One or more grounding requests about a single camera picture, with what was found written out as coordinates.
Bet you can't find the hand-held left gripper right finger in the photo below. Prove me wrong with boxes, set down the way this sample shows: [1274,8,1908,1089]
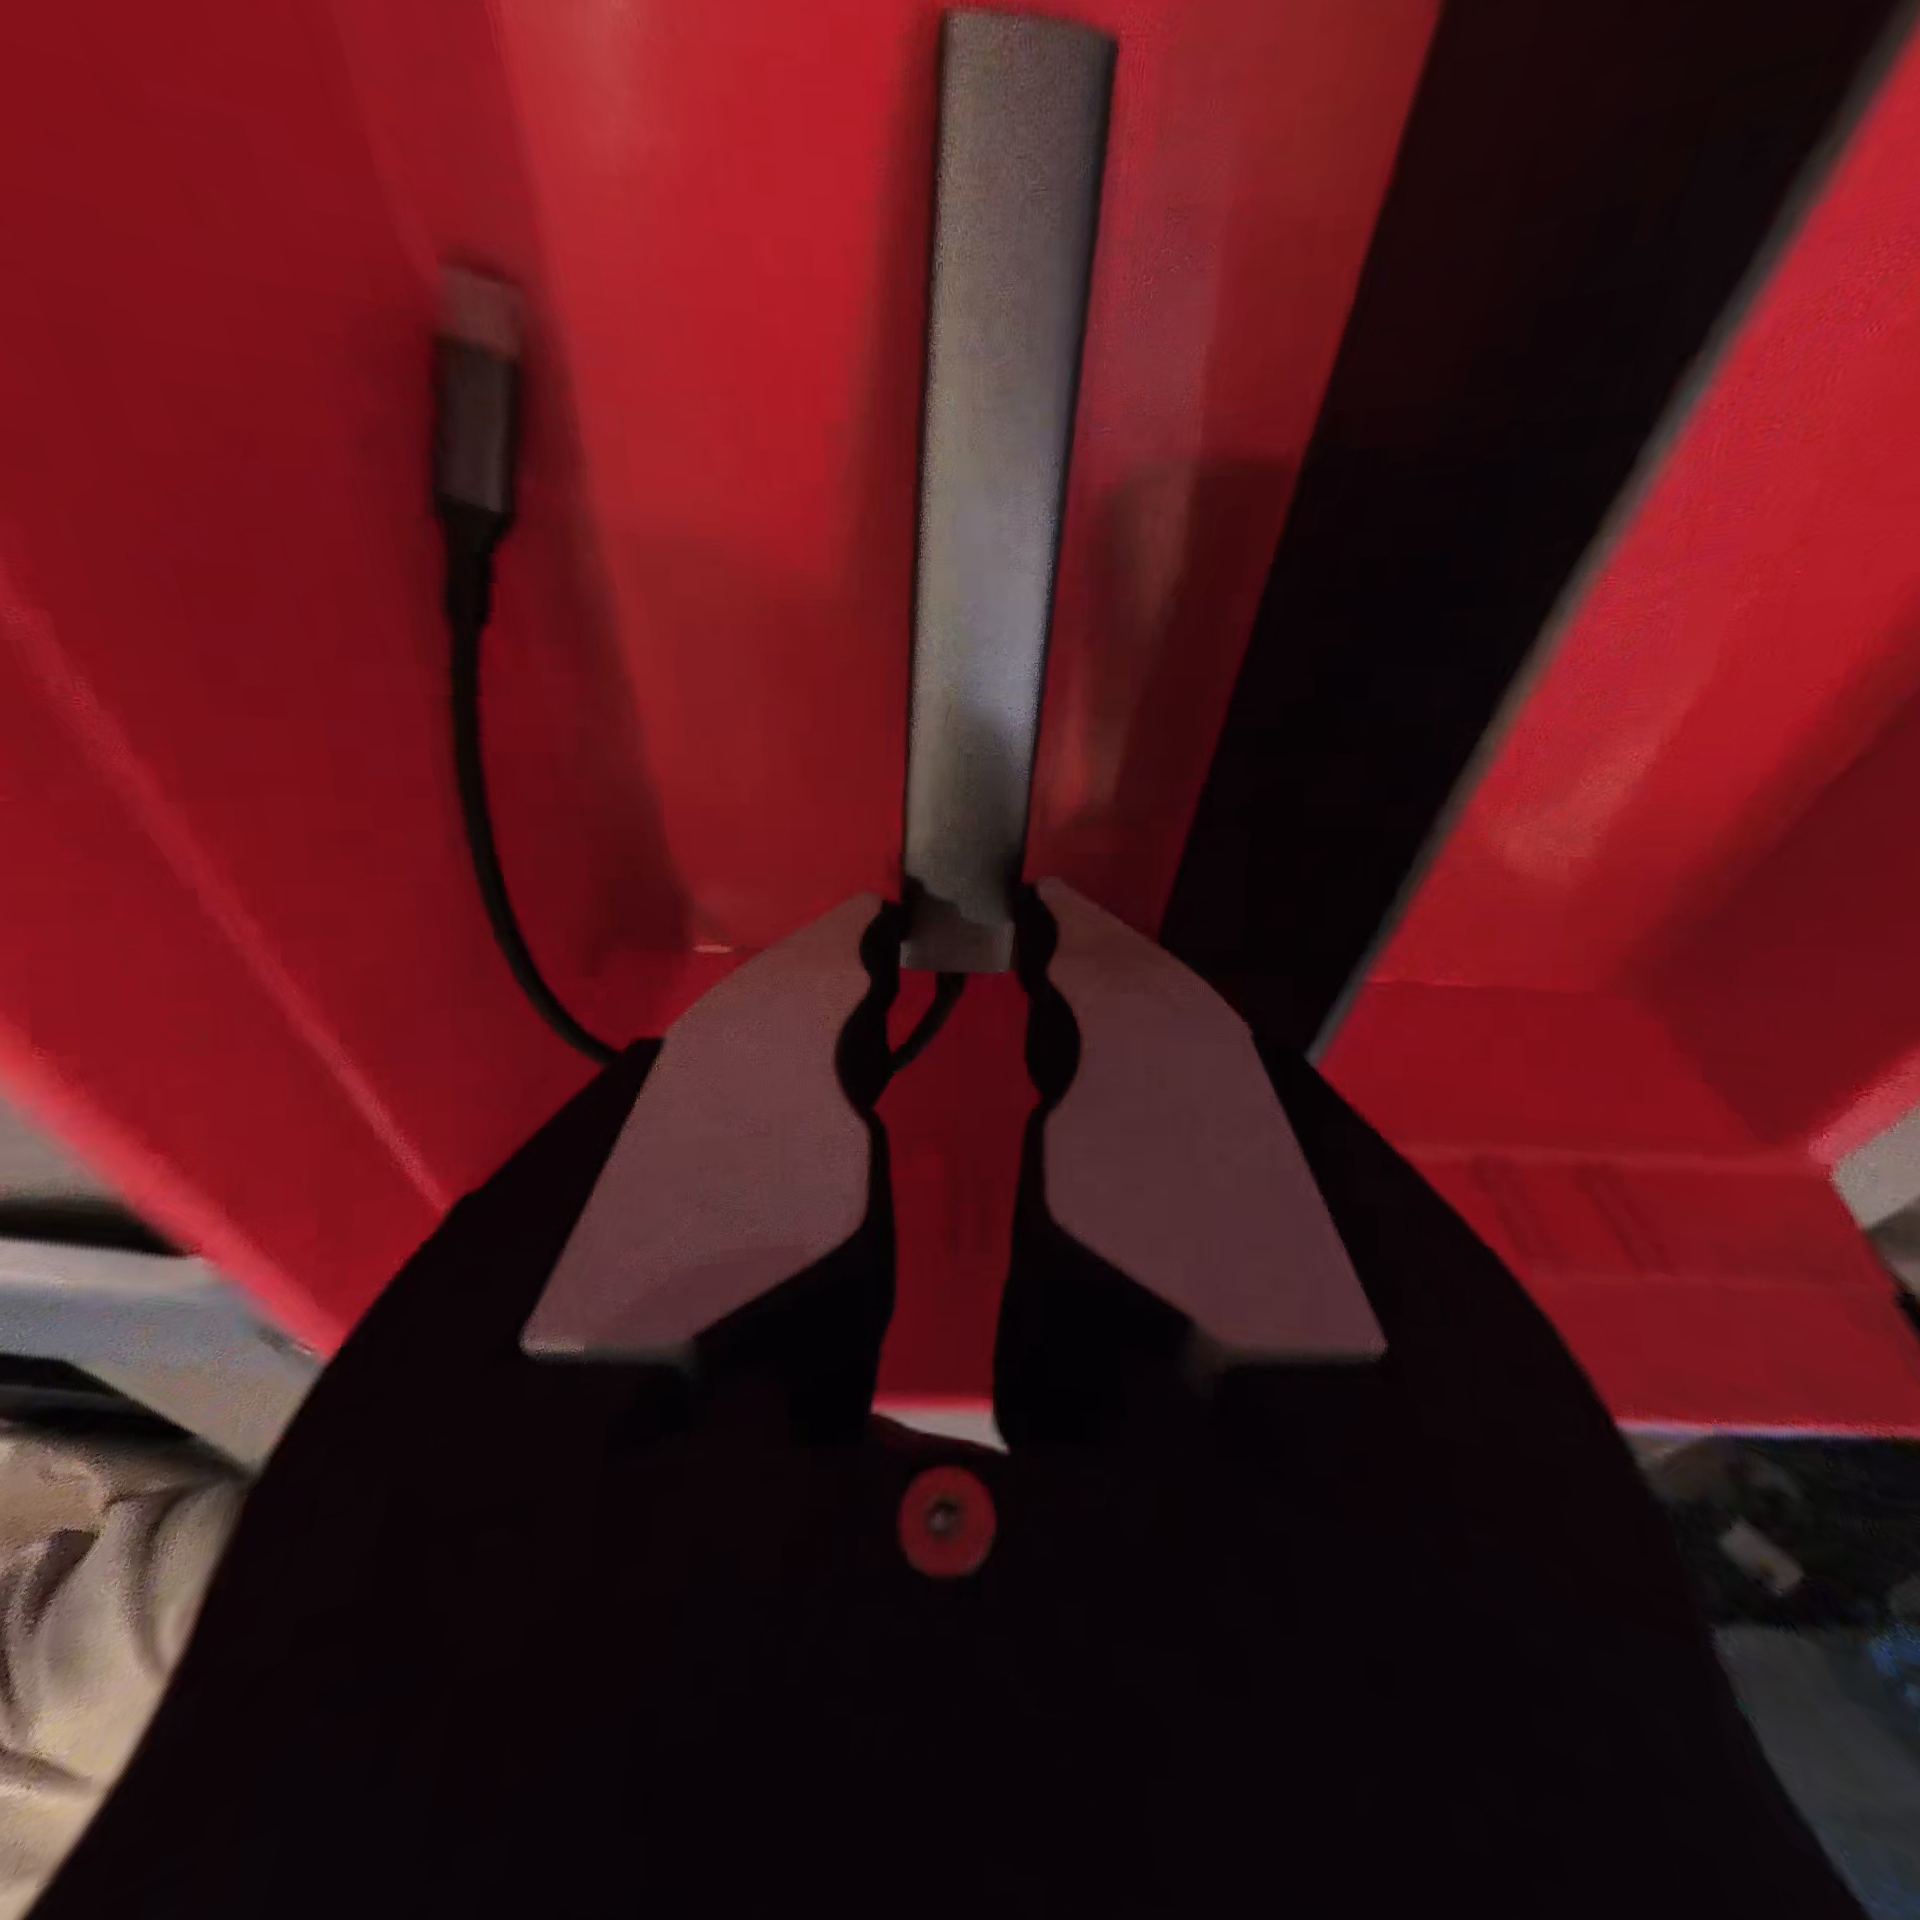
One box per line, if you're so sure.
[1012,875,1387,1371]

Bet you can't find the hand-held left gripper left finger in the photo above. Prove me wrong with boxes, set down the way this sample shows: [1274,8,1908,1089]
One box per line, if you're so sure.
[518,892,905,1365]

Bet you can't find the red storage bin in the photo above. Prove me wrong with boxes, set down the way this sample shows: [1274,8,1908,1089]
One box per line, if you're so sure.
[0,0,1920,1428]

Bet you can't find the grey USB hub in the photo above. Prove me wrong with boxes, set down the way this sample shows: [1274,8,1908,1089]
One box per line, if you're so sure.
[431,7,1119,1075]

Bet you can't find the grey desk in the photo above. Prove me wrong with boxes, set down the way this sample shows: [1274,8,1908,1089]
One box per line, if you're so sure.
[0,1094,1920,1450]

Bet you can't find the black bin divider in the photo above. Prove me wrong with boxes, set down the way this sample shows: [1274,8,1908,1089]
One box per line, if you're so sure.
[1161,0,1900,1061]

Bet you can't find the light trousers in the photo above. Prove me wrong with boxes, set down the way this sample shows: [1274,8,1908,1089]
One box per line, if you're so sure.
[0,1425,258,1848]

